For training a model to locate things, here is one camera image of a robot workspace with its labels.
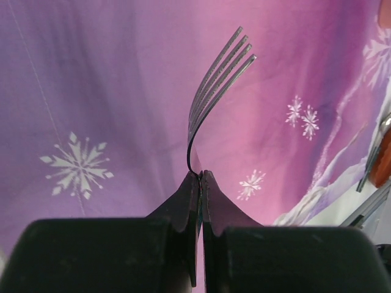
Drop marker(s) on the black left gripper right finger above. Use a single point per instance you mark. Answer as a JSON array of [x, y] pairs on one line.
[[243, 256]]

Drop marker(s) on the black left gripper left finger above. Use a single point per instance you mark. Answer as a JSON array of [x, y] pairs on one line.
[[156, 253]]

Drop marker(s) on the orange plate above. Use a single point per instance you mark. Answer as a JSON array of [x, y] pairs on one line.
[[381, 170]]

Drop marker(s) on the purple pink snowflake placemat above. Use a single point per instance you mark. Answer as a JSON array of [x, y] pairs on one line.
[[95, 97]]

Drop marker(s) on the knife with teal handle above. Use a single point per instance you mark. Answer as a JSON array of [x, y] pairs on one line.
[[384, 126]]

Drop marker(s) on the fork with teal handle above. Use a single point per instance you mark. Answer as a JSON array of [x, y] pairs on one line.
[[229, 65]]

